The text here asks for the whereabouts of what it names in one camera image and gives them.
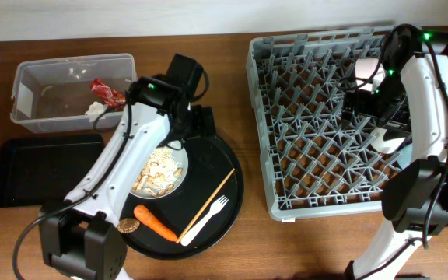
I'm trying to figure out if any white cup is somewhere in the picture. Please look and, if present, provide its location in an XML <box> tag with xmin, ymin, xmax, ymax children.
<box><xmin>370</xmin><ymin>128</ymin><xmax>407</xmax><ymax>154</ymax></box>

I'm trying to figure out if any pink bowl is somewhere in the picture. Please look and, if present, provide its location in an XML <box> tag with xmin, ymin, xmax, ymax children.
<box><xmin>355</xmin><ymin>58</ymin><xmax>386</xmax><ymax>94</ymax></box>

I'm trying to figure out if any grey plate with food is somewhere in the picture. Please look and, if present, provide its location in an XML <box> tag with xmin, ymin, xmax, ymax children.
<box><xmin>130</xmin><ymin>141</ymin><xmax>189</xmax><ymax>199</ymax></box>

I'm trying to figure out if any red snack wrapper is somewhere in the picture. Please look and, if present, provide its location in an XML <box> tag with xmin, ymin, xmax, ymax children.
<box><xmin>89</xmin><ymin>79</ymin><xmax>126</xmax><ymax>107</ymax></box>

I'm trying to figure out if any white tissue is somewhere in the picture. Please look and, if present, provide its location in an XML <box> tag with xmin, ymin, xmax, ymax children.
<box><xmin>85</xmin><ymin>101</ymin><xmax>108</xmax><ymax>122</ymax></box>

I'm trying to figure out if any light blue cup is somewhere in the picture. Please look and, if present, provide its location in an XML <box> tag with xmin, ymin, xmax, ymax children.
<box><xmin>397</xmin><ymin>149</ymin><xmax>411</xmax><ymax>170</ymax></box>

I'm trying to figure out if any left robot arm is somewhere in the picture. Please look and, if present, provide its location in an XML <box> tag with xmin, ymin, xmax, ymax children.
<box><xmin>39</xmin><ymin>54</ymin><xmax>208</xmax><ymax>279</ymax></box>

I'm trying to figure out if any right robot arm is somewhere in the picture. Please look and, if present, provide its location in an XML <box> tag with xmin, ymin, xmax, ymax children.
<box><xmin>337</xmin><ymin>24</ymin><xmax>448</xmax><ymax>279</ymax></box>

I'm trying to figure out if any grey dishwasher rack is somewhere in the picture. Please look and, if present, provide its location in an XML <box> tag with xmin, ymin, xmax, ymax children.
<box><xmin>247</xmin><ymin>27</ymin><xmax>412</xmax><ymax>221</ymax></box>

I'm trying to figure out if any black round tray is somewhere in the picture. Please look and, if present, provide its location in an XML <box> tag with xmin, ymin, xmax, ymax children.
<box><xmin>121</xmin><ymin>134</ymin><xmax>244</xmax><ymax>260</ymax></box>

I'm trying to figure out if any wooden chopstick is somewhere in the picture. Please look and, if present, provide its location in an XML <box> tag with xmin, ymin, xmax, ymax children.
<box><xmin>176</xmin><ymin>168</ymin><xmax>235</xmax><ymax>243</ymax></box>

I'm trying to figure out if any white plastic fork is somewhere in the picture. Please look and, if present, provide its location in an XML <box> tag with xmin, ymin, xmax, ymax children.
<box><xmin>180</xmin><ymin>195</ymin><xmax>229</xmax><ymax>246</ymax></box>

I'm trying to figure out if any orange carrot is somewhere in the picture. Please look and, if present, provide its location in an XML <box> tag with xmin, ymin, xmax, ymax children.
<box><xmin>133</xmin><ymin>205</ymin><xmax>178</xmax><ymax>242</ymax></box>

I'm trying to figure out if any brown cookie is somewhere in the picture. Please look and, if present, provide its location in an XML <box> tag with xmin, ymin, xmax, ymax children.
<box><xmin>117</xmin><ymin>218</ymin><xmax>141</xmax><ymax>234</ymax></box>

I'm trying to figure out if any clear plastic bin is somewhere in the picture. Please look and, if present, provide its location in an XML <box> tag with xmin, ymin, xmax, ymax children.
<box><xmin>10</xmin><ymin>54</ymin><xmax>137</xmax><ymax>134</ymax></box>

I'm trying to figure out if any black rectangular tray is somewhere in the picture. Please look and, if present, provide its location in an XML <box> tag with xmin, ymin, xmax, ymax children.
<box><xmin>0</xmin><ymin>134</ymin><xmax>104</xmax><ymax>208</ymax></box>

